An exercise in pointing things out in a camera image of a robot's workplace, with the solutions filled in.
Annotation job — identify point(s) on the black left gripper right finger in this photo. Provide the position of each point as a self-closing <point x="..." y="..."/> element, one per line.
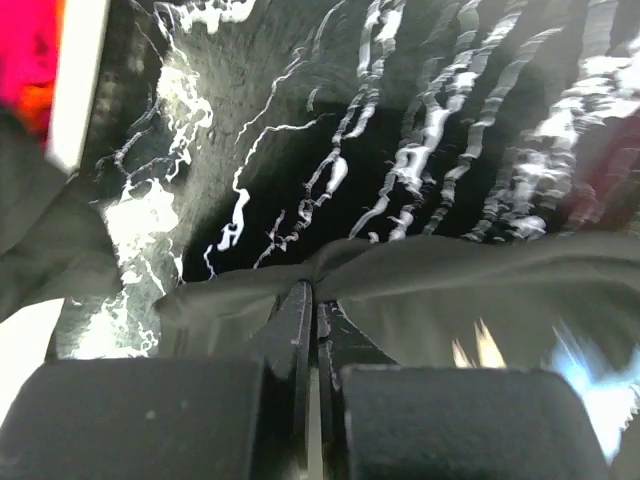
<point x="340" y="343"/>

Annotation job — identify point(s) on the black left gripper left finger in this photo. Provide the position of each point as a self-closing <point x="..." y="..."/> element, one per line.
<point x="290" y="340"/>

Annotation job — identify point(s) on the black printed t-shirt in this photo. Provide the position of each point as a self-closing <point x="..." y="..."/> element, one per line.
<point x="568" y="303"/>

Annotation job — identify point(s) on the white folded peace t-shirt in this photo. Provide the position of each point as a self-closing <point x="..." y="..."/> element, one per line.
<point x="24" y="341"/>

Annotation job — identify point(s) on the white plastic laundry basket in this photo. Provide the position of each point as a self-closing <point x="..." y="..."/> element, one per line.
<point x="84" y="27"/>

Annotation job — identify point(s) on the red t-shirt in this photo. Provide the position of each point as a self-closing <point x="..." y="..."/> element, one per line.
<point x="31" y="33"/>

